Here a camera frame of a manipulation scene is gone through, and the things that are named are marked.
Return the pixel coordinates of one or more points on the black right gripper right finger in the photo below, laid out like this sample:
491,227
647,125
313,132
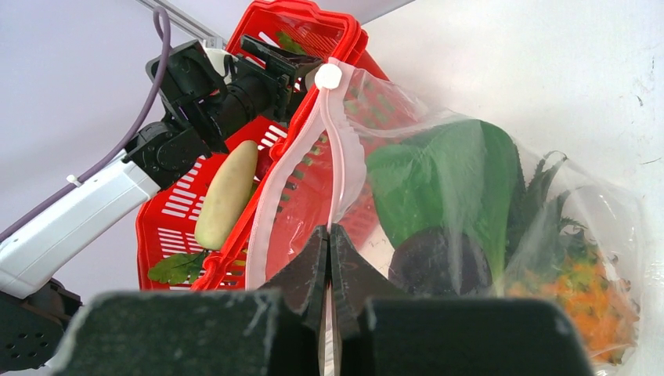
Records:
381,330

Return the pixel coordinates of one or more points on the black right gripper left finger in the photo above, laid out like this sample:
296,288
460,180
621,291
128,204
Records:
207,327

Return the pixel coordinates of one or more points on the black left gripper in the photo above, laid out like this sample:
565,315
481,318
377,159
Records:
202,109

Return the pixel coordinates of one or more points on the red plastic shopping basket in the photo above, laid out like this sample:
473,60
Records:
168,255

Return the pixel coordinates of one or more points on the dark purple round fruit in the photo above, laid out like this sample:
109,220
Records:
439,262

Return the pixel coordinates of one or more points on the clear zip top bag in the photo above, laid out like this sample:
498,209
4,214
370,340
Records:
321,180

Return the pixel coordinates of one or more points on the green leafy bok choy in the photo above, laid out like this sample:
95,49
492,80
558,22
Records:
461,175

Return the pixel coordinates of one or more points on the toy pineapple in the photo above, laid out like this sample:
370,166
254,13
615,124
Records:
550,255

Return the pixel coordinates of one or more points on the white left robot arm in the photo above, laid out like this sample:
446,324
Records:
35,309

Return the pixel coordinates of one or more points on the green leaf sprig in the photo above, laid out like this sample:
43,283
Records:
287,43

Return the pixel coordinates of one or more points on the green parsley sprig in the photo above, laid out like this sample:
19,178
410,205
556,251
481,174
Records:
178,268

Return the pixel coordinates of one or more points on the large white radish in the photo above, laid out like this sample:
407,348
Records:
227,196

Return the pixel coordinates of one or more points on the aluminium frame rail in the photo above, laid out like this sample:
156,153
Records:
187,23

